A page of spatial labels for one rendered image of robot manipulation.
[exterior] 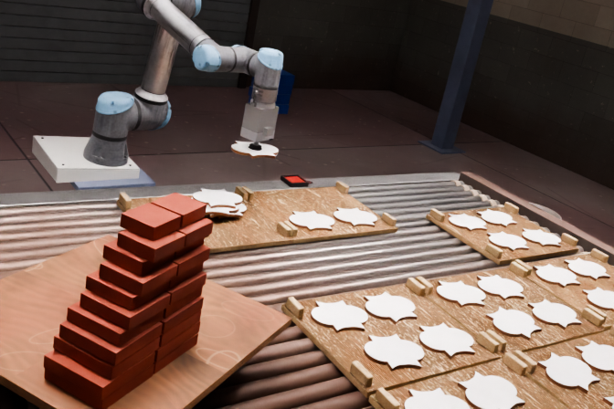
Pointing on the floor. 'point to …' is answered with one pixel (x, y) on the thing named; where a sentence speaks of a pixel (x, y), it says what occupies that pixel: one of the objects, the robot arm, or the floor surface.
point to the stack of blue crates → (280, 91)
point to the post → (467, 51)
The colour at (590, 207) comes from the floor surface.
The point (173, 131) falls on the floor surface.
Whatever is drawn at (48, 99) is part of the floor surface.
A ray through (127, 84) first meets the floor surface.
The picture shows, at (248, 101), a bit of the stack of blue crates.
